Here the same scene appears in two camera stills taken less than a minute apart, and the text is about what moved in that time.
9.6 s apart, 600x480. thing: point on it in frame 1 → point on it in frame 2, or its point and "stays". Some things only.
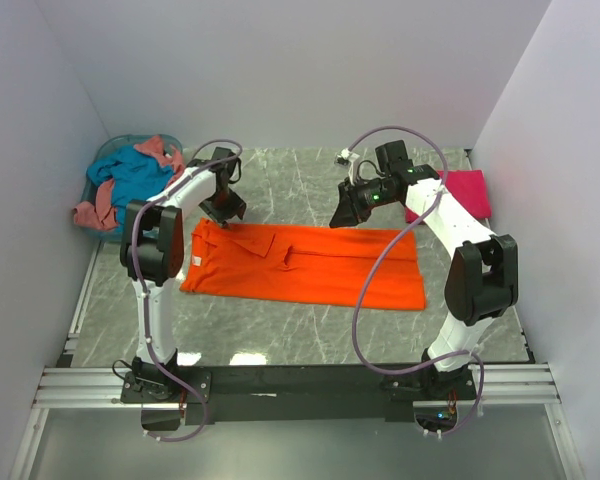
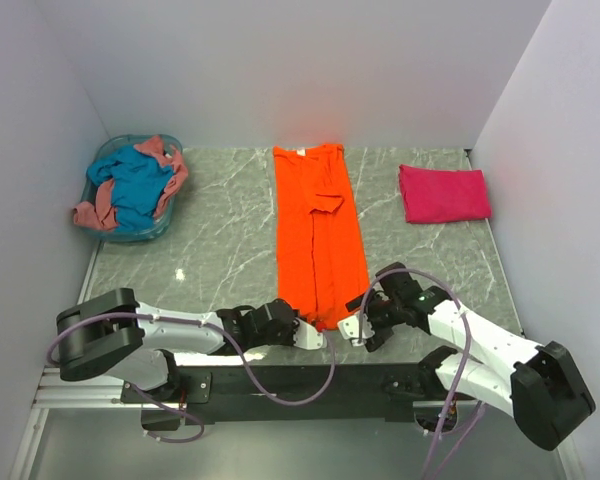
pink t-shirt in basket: x=101 y=213 stays
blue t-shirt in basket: x=136 y=175 stays
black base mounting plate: x=259 y=394 stays
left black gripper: x=237 y=207 → x=289 y=340
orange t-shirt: x=319 y=266 → x=322 y=255
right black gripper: x=350 y=210 → x=371 y=299
